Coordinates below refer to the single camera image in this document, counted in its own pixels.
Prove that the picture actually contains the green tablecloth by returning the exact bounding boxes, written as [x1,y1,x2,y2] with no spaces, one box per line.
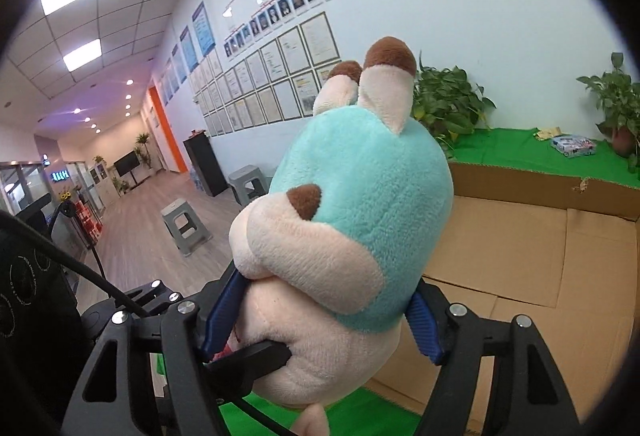
[152,127,640,436]

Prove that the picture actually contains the colourful small box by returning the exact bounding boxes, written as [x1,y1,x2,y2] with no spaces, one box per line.
[551,135,597,158]

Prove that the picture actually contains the small grey plastic stool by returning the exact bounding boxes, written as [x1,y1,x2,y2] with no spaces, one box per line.
[160,199,212,256]

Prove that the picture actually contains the large shallow cardboard box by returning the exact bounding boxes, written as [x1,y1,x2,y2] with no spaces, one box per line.
[370,163,639,435]

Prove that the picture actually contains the left potted plant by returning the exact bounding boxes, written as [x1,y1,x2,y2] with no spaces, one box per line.
[411,58,496,159]

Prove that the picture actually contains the right potted plant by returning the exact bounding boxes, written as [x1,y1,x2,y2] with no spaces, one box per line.
[577,52,640,174]

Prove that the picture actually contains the framed certificates on wall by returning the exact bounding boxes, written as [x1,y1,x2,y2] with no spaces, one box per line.
[190,11,341,137]

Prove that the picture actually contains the grey stacked plastic stools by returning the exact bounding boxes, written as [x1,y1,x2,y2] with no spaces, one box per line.
[228,165,269,206]

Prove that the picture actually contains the potted plant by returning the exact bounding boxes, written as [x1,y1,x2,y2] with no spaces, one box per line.
[577,52,640,174]
[411,58,496,159]

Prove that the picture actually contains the black cabinet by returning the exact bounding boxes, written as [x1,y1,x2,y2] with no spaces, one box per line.
[183,130,228,196]

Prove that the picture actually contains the pink pig plush toy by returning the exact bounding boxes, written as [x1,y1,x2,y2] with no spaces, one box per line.
[228,36,454,435]

